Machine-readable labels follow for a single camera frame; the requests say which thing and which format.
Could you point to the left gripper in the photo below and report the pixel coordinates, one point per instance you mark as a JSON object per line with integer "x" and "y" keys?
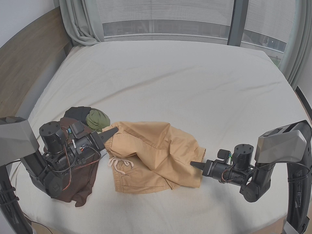
{"x": 84, "y": 147}

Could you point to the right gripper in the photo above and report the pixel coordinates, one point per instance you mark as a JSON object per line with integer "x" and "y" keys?
{"x": 217, "y": 170}

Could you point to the tan shorts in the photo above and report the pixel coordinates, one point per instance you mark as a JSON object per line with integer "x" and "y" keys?
{"x": 156, "y": 155}

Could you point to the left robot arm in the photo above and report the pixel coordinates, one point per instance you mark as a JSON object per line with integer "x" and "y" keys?
{"x": 52, "y": 138}

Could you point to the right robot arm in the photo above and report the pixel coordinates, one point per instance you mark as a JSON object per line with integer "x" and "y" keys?
{"x": 277, "y": 145}

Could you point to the bed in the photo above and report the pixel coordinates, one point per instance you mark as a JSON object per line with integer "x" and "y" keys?
{"x": 185, "y": 86}

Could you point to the green garment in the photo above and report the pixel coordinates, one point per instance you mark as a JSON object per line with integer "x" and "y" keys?
{"x": 97, "y": 121}

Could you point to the black garment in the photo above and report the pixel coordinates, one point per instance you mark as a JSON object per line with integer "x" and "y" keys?
{"x": 76, "y": 113}

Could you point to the brown shorts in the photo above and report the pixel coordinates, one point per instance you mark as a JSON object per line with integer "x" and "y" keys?
{"x": 80, "y": 181}

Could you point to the grey-green curtain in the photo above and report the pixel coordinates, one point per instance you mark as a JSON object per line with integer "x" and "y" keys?
{"x": 78, "y": 13}
{"x": 301, "y": 33}

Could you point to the window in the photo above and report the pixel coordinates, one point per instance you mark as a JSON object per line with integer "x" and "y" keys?
{"x": 170, "y": 6}

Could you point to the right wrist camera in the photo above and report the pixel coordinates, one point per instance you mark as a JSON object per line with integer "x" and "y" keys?
{"x": 223, "y": 154}

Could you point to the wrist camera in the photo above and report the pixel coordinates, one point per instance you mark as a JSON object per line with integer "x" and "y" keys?
{"x": 223, "y": 154}
{"x": 77, "y": 129}

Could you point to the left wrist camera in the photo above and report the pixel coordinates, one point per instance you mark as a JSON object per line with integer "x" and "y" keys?
{"x": 77, "y": 129}

